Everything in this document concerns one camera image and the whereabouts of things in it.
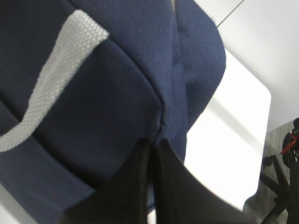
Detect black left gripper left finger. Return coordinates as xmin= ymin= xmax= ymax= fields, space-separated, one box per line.
xmin=58 ymin=139 xmax=150 ymax=224

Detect black office chair base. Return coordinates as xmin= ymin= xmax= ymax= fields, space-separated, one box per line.
xmin=260 ymin=155 xmax=299 ymax=224

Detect black bag red strap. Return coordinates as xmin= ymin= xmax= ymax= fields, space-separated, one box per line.
xmin=280 ymin=117 xmax=299 ymax=168

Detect navy blue lunch bag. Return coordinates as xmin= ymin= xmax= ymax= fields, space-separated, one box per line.
xmin=0 ymin=0 xmax=226 ymax=211

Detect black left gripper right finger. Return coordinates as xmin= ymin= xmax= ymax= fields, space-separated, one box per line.
xmin=154 ymin=140 xmax=253 ymax=224

